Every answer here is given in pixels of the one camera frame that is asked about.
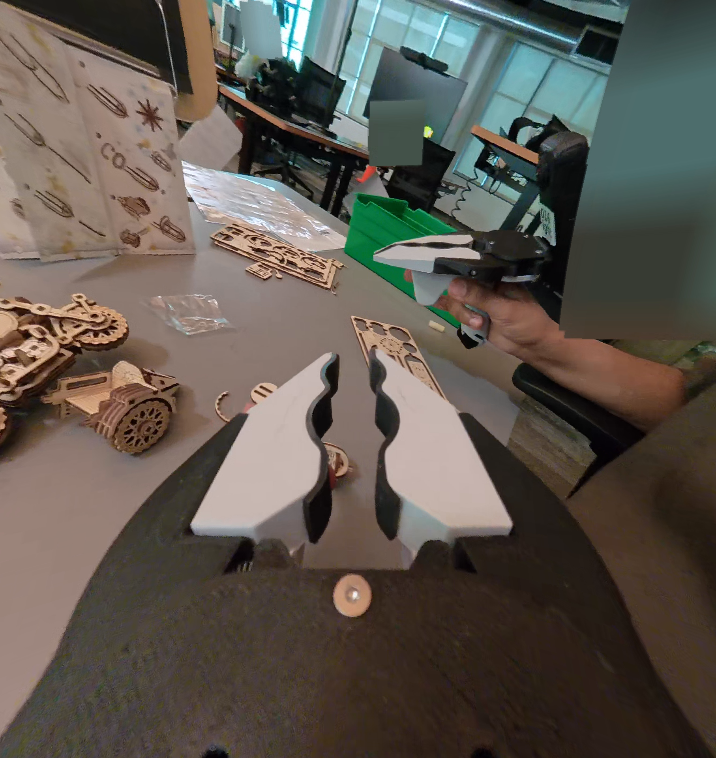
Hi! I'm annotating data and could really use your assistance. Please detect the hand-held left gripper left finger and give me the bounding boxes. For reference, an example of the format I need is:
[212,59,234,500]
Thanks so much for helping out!
[190,352,340,568]

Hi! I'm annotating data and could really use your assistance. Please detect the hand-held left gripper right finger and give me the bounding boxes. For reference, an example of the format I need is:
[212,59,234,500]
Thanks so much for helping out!
[369,348,514,570]

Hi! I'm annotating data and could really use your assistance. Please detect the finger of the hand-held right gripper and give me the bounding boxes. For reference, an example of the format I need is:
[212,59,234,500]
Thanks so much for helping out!
[373,243,481,306]
[392,233,484,254]

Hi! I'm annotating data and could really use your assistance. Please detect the small wood-top standing desk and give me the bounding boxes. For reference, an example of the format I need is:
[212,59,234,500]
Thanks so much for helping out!
[470,124,542,238]

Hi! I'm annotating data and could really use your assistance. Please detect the grey desk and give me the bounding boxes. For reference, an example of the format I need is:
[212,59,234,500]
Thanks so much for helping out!
[0,160,519,758]

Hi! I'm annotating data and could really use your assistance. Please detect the long wood-top office desk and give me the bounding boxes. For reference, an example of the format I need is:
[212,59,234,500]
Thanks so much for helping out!
[216,80,372,217]

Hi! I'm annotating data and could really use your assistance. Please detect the person's right hand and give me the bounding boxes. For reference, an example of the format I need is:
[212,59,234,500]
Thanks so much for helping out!
[403,269,566,362]

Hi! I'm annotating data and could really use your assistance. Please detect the green plastic bin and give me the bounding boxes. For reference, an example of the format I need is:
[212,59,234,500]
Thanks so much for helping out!
[344,192,480,329]

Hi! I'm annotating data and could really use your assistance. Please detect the small round wooden piece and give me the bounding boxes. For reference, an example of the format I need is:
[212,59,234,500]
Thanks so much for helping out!
[321,441,354,482]

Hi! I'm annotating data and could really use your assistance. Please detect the narrow wooden puzzle sheet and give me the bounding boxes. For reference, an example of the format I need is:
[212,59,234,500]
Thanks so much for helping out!
[350,315,461,415]

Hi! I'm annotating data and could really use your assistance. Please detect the black bag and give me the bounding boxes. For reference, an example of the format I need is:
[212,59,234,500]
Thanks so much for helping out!
[509,115,572,155]

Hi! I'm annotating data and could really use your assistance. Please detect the large wooden puzzle sheet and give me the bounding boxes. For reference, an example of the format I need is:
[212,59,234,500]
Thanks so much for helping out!
[210,222,345,295]

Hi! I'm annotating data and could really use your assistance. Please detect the black chair armrest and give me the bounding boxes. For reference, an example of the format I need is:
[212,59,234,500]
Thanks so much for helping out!
[512,361,646,498]

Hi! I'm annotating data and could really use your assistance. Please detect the wooden sidecar model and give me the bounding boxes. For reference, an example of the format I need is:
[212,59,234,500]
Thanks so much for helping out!
[41,360,181,457]

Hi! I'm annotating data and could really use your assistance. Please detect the large black monitor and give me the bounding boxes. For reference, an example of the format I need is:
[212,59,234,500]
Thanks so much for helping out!
[364,46,469,168]

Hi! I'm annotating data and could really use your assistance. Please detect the glossy instruction sheet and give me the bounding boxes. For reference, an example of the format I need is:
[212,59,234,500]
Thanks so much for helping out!
[182,161,348,254]

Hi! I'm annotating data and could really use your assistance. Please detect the small clear plastic bag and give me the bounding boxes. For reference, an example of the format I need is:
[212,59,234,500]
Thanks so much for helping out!
[148,293,236,336]

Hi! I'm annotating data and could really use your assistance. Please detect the black webcam bar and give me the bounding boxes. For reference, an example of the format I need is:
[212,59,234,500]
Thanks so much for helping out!
[401,47,450,72]

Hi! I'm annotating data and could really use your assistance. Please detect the black mesh office chair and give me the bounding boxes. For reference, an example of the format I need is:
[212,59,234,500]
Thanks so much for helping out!
[296,56,347,130]

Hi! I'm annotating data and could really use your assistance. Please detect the silver ventilation ducts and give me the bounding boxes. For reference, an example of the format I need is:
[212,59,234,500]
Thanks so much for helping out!
[429,0,626,60]

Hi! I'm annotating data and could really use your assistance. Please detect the wooden motorcycle model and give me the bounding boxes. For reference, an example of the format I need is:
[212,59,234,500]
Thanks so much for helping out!
[0,263,129,460]

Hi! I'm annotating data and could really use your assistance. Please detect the tan rounded board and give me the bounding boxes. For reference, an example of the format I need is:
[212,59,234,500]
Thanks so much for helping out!
[176,0,219,122]

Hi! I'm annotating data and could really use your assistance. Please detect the white printed folded cardboard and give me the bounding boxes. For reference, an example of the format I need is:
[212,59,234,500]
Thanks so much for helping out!
[0,0,196,263]

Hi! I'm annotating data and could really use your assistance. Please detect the black framed screen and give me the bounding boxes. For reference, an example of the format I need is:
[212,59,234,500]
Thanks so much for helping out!
[15,0,194,96]

